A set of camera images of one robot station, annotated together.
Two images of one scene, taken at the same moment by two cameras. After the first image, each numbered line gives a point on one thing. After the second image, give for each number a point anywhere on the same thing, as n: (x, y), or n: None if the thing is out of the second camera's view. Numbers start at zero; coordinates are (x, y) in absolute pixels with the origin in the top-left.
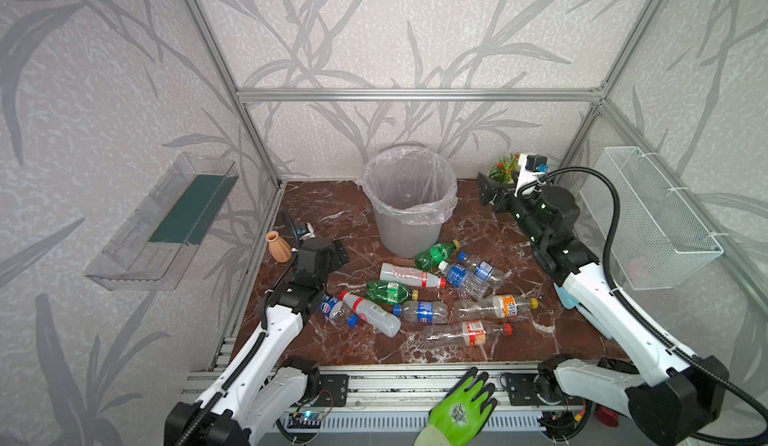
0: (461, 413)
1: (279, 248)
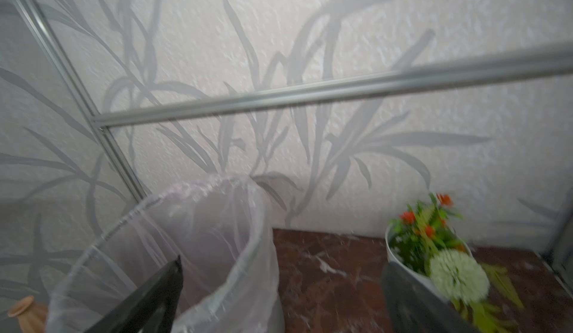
0: None
1: (32, 317)
